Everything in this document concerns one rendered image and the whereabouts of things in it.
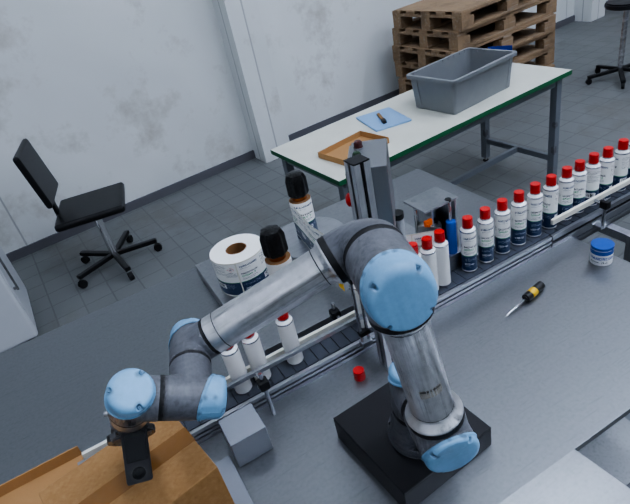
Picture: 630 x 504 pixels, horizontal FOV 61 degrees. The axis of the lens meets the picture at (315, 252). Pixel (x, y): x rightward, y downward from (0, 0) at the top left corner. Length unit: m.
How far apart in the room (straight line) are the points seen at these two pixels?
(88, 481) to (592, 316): 1.42
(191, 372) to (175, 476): 0.30
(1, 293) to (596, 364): 3.18
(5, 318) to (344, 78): 3.99
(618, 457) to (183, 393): 1.68
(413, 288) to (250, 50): 4.43
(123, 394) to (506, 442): 0.94
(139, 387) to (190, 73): 4.45
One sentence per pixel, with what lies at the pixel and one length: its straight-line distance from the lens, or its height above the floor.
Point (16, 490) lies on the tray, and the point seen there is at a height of 0.83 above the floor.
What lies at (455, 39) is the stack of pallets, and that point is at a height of 0.77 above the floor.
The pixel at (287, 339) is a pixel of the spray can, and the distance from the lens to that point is 1.57.
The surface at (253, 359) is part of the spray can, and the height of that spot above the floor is 0.98.
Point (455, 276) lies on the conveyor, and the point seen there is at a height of 0.88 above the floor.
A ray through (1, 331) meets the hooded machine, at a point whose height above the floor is 0.21.
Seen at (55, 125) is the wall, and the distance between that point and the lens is 4.97.
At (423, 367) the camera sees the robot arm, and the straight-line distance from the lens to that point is 0.97.
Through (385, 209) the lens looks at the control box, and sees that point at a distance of 1.33.
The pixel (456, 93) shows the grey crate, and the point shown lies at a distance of 3.39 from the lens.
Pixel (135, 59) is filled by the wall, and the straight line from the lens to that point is 5.04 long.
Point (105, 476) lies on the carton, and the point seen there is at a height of 1.12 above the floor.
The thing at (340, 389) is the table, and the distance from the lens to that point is 1.61.
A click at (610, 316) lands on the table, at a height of 0.83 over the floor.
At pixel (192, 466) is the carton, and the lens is 1.19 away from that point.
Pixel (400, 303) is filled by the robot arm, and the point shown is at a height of 1.48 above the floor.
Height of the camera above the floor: 2.01
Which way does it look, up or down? 32 degrees down
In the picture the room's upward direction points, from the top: 13 degrees counter-clockwise
